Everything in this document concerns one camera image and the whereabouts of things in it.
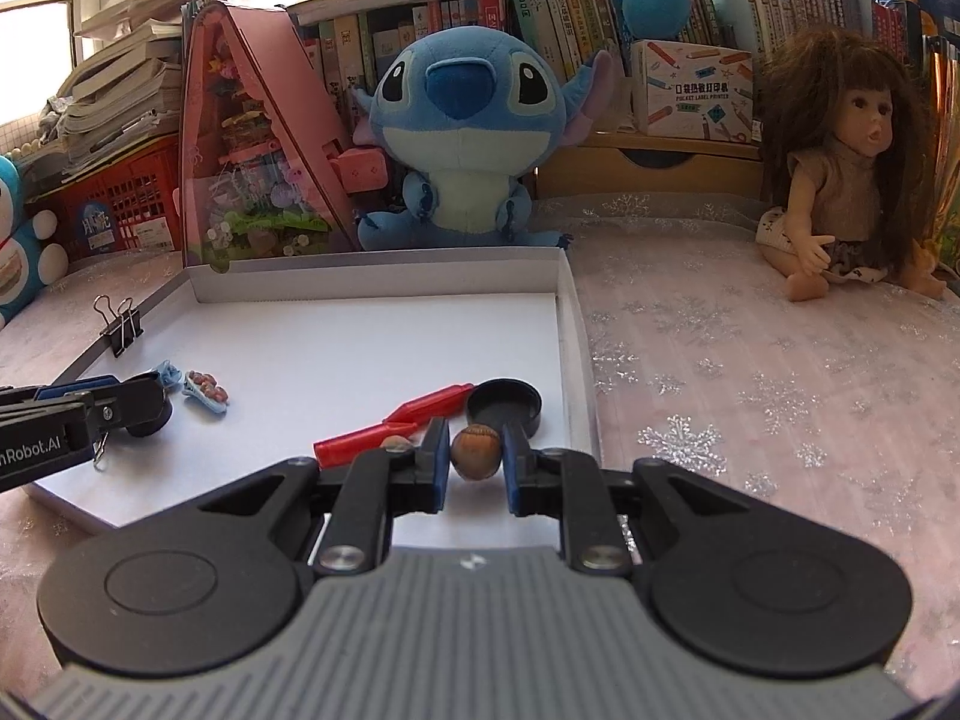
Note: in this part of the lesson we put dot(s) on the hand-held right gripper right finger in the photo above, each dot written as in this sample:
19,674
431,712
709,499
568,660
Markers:
514,472

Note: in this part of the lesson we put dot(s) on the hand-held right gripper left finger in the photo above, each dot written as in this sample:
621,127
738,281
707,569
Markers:
437,465

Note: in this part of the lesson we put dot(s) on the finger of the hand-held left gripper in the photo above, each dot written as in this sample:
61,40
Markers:
67,391
127,405

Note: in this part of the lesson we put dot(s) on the brown hazelnut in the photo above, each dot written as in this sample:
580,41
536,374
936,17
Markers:
474,454

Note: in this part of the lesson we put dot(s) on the plain blue hair clip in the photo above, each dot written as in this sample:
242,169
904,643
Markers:
171,375

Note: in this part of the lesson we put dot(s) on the black round lid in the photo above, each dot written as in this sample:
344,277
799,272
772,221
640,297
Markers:
506,405

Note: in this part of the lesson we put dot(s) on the white cardboard box lid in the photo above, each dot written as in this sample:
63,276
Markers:
337,345

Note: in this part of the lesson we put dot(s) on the small brown nut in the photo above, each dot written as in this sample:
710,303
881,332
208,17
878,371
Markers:
396,441

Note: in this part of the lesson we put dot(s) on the black binder clip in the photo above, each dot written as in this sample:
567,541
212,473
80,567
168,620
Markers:
118,330

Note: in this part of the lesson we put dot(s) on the decorated blue hair clip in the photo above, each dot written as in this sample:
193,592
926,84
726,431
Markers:
206,390

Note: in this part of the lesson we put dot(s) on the blue robot cat plush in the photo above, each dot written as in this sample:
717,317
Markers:
19,240

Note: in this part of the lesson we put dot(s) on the red plastic crate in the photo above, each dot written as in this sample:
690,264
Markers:
112,202

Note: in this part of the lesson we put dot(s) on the pink snowflake tablecloth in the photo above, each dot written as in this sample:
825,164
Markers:
750,390

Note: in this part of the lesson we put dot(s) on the pink triangular dollhouse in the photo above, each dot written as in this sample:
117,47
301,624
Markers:
255,150

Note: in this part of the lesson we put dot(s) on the stack of books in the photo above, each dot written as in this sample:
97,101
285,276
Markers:
120,75

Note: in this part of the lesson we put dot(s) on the wooden drawer box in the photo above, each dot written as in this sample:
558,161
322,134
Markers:
652,165

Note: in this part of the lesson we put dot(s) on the blue alien plush toy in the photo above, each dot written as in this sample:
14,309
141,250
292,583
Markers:
465,127

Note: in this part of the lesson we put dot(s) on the white printed carton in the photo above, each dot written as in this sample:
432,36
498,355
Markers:
694,94

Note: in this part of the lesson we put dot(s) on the long-haired baby doll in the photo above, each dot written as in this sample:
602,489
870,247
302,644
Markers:
840,165

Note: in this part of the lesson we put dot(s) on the row of upright books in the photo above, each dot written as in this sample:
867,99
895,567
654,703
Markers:
570,0

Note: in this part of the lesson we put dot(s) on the blue round plush toy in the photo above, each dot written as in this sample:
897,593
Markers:
656,4

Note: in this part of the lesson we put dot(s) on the gold foil bags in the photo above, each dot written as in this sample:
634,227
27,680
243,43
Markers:
945,165

